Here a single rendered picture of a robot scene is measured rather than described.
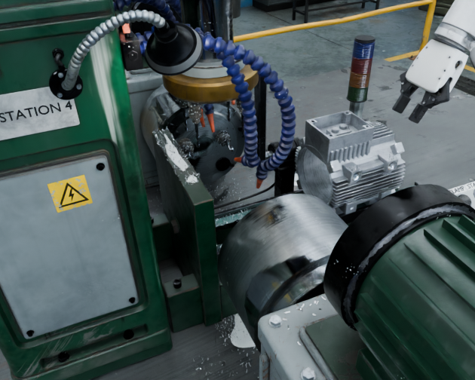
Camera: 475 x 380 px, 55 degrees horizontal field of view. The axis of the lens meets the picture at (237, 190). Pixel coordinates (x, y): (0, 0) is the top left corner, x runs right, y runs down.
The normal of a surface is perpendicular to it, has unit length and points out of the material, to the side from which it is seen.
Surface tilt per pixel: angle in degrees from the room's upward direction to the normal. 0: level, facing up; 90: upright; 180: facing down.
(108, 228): 90
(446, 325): 50
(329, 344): 0
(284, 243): 21
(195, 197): 0
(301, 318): 0
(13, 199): 90
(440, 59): 61
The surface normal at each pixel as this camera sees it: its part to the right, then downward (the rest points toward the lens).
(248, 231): -0.60, -0.47
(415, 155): -0.03, -0.81
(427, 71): -0.82, -0.13
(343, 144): 0.40, 0.52
